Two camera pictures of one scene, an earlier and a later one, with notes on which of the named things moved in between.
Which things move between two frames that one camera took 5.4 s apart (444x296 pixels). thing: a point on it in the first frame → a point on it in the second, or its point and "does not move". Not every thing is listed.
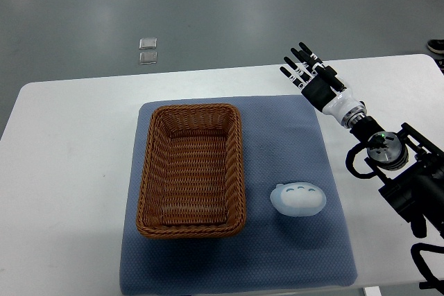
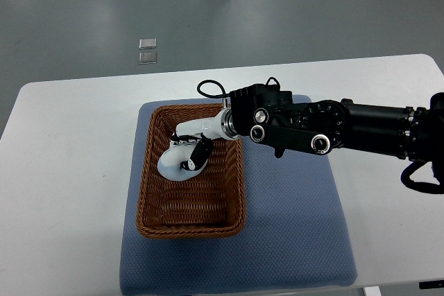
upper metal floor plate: x=146 y=44 does not move
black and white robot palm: x=319 y=90 → x=220 y=126
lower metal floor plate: x=148 y=57 does not move
